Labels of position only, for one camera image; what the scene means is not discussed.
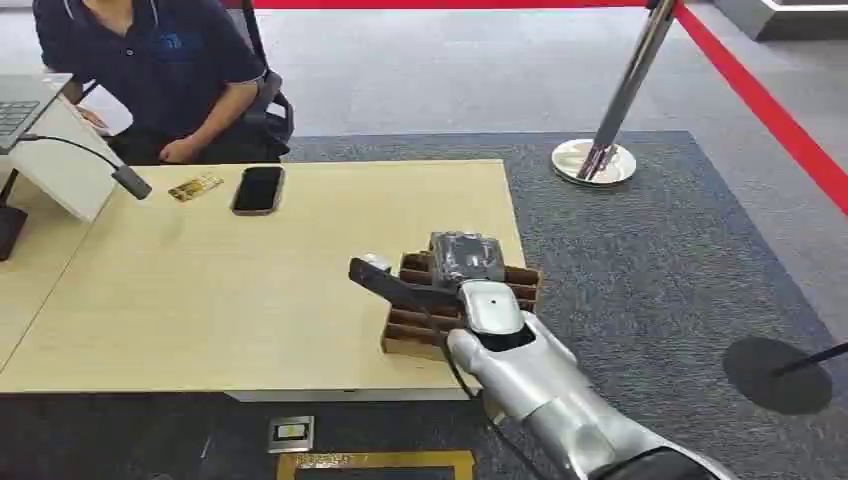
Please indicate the person's right hand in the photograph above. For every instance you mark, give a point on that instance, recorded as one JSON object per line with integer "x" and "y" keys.
{"x": 93, "y": 119}

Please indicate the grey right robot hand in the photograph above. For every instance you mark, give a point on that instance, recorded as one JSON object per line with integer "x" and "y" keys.
{"x": 466, "y": 258}

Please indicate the person's left hand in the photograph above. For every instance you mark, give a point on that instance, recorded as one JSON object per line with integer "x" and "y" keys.
{"x": 179, "y": 151}

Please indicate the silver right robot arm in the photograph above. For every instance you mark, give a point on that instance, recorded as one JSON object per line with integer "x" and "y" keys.
{"x": 550, "y": 397}

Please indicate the white laptop stand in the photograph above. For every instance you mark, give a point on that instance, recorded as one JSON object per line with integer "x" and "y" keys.
{"x": 66, "y": 172}

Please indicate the grey laptop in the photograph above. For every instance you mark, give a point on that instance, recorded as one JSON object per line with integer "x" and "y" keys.
{"x": 20, "y": 109}

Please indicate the person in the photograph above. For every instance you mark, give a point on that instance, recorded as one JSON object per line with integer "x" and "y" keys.
{"x": 166, "y": 66}

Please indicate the wooden card box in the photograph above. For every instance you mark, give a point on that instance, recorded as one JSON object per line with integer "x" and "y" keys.
{"x": 414, "y": 328}

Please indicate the black smartphone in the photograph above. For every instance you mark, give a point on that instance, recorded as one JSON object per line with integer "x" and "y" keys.
{"x": 258, "y": 190}

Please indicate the black office chair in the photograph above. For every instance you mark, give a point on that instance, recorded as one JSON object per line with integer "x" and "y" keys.
{"x": 272, "y": 99}

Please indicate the black stand base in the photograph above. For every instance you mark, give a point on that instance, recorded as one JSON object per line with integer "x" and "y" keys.
{"x": 10, "y": 228}

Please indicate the pale wooden desk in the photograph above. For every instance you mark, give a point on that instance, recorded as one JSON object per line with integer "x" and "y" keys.
{"x": 265, "y": 291}
{"x": 33, "y": 278}

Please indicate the dark grey carpet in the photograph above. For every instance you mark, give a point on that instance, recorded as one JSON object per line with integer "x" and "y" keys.
{"x": 662, "y": 265}

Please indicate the steel floor socket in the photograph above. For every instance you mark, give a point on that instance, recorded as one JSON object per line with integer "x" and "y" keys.
{"x": 291, "y": 434}

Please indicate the red barrier belt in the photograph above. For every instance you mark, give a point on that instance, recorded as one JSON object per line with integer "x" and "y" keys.
{"x": 762, "y": 106}

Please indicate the grey white platform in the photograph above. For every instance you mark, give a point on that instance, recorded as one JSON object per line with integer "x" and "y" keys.
{"x": 782, "y": 16}

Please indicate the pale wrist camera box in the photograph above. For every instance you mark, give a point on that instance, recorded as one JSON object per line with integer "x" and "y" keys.
{"x": 493, "y": 308}

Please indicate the yellow floor tape frame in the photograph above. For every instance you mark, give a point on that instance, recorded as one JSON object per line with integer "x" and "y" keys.
{"x": 378, "y": 458}

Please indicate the steel stanchion post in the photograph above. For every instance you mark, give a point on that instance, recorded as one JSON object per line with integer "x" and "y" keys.
{"x": 629, "y": 79}

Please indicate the black stanchion post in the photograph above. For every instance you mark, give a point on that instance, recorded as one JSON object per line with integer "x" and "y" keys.
{"x": 775, "y": 374}

